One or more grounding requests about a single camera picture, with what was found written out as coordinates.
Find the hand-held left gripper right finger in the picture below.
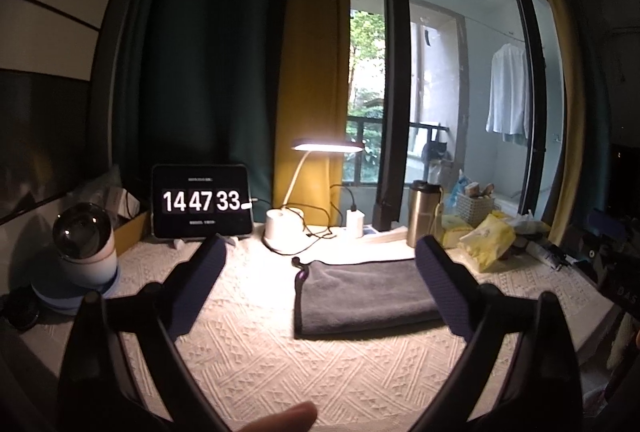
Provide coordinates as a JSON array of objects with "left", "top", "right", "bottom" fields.
[{"left": 415, "top": 234, "right": 583, "bottom": 432}]

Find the white woven basket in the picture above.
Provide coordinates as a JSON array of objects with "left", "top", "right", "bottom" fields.
[{"left": 456, "top": 192, "right": 496, "bottom": 226}]

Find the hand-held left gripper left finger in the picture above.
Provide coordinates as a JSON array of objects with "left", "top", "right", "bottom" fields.
[{"left": 57, "top": 236, "right": 231, "bottom": 432}]

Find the white charger plug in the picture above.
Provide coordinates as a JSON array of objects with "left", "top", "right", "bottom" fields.
[{"left": 346, "top": 209, "right": 366, "bottom": 238}]

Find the blue plastic bag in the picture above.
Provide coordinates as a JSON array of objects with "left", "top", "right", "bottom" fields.
[{"left": 444, "top": 169, "right": 470, "bottom": 214}]

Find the yellow wipes packet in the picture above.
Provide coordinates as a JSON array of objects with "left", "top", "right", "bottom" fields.
[{"left": 457, "top": 212, "right": 517, "bottom": 273}]

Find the black window frame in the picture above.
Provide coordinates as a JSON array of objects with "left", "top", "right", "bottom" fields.
[{"left": 376, "top": 0, "right": 417, "bottom": 233}]

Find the grey towel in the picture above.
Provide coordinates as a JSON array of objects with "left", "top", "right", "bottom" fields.
[{"left": 292, "top": 257, "right": 451, "bottom": 340}]

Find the white textured tablecloth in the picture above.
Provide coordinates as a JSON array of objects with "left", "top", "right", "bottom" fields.
[{"left": 100, "top": 222, "right": 616, "bottom": 432}]

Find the white hanging shirt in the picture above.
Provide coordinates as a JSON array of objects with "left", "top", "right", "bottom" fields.
[{"left": 485, "top": 43, "right": 531, "bottom": 146}]

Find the person's left hand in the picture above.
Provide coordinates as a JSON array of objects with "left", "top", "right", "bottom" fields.
[{"left": 240, "top": 402, "right": 319, "bottom": 432}]

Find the black lens cap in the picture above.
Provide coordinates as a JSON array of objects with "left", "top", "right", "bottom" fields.
[{"left": 2, "top": 287, "right": 41, "bottom": 331}]

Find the yellow curtain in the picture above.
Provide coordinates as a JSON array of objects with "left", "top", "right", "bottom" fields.
[{"left": 272, "top": 0, "right": 351, "bottom": 228}]

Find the cardboard box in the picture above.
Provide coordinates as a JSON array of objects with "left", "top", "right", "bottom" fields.
[{"left": 114, "top": 211, "right": 152, "bottom": 244}]

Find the black cable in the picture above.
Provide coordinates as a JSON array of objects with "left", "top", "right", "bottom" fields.
[{"left": 272, "top": 184, "right": 358, "bottom": 255}]

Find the white projector with lens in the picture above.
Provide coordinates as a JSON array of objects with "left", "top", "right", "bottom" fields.
[{"left": 31, "top": 203, "right": 121, "bottom": 316}]

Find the black balcony railing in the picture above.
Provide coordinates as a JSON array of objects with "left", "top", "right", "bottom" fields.
[{"left": 345, "top": 114, "right": 451, "bottom": 186}]

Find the white desk lamp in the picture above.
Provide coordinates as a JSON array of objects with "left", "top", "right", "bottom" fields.
[{"left": 263, "top": 139, "right": 364, "bottom": 255}]

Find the tablet showing clock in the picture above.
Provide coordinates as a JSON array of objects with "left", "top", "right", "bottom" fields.
[{"left": 151, "top": 163, "right": 254, "bottom": 240}]

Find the dark green curtain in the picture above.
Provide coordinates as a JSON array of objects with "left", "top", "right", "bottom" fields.
[{"left": 112, "top": 0, "right": 301, "bottom": 208}]

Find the steel thermos cup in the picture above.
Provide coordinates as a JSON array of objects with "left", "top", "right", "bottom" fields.
[{"left": 406, "top": 180, "right": 444, "bottom": 248}]

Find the white power strip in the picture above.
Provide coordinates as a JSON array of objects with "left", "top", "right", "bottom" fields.
[{"left": 364, "top": 226, "right": 410, "bottom": 246}]

